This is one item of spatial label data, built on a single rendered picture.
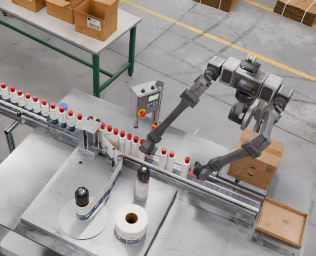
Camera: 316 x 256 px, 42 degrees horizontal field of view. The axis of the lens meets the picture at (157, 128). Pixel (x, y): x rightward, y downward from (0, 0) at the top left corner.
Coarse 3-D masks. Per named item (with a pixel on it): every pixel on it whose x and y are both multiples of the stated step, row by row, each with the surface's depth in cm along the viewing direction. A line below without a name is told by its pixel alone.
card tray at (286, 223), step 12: (264, 204) 283; (276, 204) 284; (264, 216) 276; (276, 216) 277; (288, 216) 278; (300, 216) 279; (264, 228) 270; (276, 228) 271; (288, 228) 272; (300, 228) 273; (288, 240) 263; (300, 240) 266
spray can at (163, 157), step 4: (164, 148) 277; (160, 152) 279; (164, 152) 276; (160, 156) 279; (164, 156) 277; (160, 160) 281; (164, 160) 281; (160, 164) 284; (164, 164) 284; (164, 168) 289
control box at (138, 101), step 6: (144, 84) 260; (150, 84) 261; (132, 90) 256; (138, 90) 256; (150, 90) 257; (156, 90) 258; (132, 96) 259; (138, 96) 253; (144, 96) 255; (132, 102) 263; (138, 102) 256; (144, 102) 259; (150, 102) 262; (132, 108) 266; (138, 108) 260; (144, 108) 263; (150, 108) 266; (156, 108) 270; (138, 114) 264
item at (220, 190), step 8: (56, 128) 307; (152, 160) 295; (152, 168) 290; (192, 184) 283; (200, 184) 284; (208, 184) 285; (208, 192) 280; (224, 192) 281; (240, 200) 278; (248, 200) 279; (248, 208) 274
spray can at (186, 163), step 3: (186, 159) 272; (189, 159) 272; (183, 162) 275; (186, 162) 273; (189, 162) 275; (183, 165) 276; (186, 165) 274; (189, 165) 275; (183, 168) 277; (186, 168) 276; (183, 171) 279; (186, 171) 279; (180, 174) 285; (183, 174) 281; (186, 174) 282; (183, 177) 284; (186, 177) 285
